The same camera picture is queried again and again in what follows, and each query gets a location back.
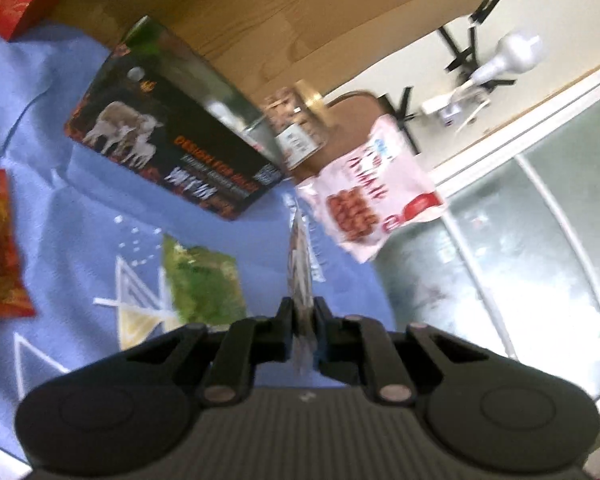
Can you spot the yellow-green clear snack packet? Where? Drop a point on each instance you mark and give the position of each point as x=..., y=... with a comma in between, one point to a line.
x=204, y=285

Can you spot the blue printed blanket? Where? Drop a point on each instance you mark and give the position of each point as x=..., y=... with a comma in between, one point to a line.
x=79, y=200

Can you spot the black tape strip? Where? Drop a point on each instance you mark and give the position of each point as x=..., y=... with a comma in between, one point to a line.
x=404, y=105
x=455, y=47
x=489, y=4
x=402, y=125
x=467, y=52

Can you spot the clear nut jar gold lid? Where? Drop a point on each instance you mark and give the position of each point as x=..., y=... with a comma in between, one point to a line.
x=295, y=130

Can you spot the white bulb lamp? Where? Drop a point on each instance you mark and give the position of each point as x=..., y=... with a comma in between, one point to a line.
x=512, y=55

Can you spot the wooden board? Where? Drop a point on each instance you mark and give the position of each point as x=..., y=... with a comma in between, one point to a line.
x=305, y=10

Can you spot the black cardboard box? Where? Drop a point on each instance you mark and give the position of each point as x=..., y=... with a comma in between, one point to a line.
x=179, y=130

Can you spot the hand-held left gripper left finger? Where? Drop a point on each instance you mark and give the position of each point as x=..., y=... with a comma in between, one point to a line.
x=284, y=312

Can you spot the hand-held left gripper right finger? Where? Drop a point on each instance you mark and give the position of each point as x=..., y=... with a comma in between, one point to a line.
x=322, y=312

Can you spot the white framed glass door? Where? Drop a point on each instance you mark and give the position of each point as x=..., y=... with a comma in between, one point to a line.
x=530, y=260

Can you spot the clear peanut packet yellow edges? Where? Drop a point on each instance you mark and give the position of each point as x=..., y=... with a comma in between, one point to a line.
x=300, y=270

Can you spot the brown chair back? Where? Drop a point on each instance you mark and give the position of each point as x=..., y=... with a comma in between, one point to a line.
x=352, y=110

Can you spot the large pink snack bag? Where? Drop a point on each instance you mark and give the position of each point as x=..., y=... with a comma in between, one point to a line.
x=370, y=195

